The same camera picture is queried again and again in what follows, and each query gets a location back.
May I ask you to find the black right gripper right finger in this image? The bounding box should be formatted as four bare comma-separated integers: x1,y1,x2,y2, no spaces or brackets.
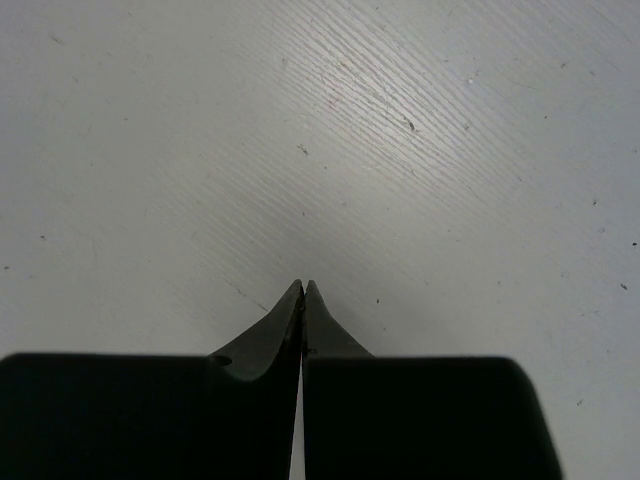
302,283,563,479

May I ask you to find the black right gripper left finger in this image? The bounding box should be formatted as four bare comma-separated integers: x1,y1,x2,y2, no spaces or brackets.
1,282,304,479

